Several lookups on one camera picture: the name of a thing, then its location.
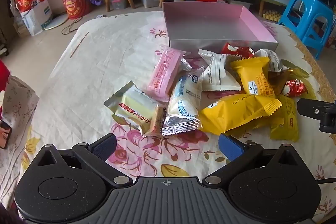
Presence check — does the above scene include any small silver snack packet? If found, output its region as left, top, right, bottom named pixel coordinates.
left=181, top=57, right=193, bottom=72

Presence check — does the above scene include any clear box pink lid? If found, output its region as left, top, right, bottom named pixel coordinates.
left=110, top=0, right=128, bottom=10

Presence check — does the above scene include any white grey snack packet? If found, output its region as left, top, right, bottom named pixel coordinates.
left=198, top=49, right=242, bottom=92

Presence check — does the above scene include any crinkled white snack packet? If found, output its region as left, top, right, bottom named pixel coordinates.
left=253, top=49, right=289, bottom=73

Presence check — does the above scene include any yellow bumpy mat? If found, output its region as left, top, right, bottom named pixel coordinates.
left=262, top=9, right=281, bottom=22

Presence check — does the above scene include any floral tablecloth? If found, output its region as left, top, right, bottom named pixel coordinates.
left=0, top=12, right=336, bottom=224

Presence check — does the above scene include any yellow blue-label snack packet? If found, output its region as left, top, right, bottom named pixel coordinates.
left=230, top=56, right=276, bottom=98

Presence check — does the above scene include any red snack packet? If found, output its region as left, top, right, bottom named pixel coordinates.
left=282, top=79, right=307, bottom=96
left=220, top=42, right=255, bottom=58

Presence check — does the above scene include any pale yellow snack packet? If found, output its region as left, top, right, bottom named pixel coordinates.
left=104, top=81, right=159, bottom=135

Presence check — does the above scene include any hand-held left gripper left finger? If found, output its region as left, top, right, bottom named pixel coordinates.
left=35, top=133, right=134, bottom=189

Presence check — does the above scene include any white round stand base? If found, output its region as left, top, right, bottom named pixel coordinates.
left=43, top=13, right=69, bottom=30

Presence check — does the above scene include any blue plastic stool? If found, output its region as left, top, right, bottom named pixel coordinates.
left=278, top=0, right=334, bottom=60

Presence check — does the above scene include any pink cardboard box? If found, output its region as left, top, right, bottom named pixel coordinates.
left=161, top=1, right=279, bottom=59

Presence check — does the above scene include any white blue snack packet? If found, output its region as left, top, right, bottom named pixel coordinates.
left=162, top=67, right=205, bottom=136

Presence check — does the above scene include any pink snack packet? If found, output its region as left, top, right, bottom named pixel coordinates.
left=147, top=45, right=193, bottom=102

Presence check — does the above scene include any white paper bag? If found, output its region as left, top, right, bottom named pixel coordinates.
left=16, top=0, right=53, bottom=36

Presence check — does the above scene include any dark yellow snack packet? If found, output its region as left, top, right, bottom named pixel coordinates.
left=269, top=95, right=300, bottom=142

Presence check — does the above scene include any red drum box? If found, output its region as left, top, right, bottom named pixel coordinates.
left=58, top=0, right=91, bottom=20

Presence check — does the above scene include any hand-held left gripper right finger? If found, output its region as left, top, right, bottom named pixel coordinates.
left=202, top=132, right=300, bottom=188

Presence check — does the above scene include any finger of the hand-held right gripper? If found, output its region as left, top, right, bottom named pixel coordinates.
left=297, top=98, right=336, bottom=133

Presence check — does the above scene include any pale floral cloth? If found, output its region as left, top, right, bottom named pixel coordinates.
left=0, top=76, right=40, bottom=151

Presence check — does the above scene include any black floor cable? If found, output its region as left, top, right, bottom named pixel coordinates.
left=62, top=15, right=84, bottom=35

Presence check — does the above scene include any large yellow snack packet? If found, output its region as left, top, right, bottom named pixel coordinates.
left=199, top=94, right=282, bottom=135

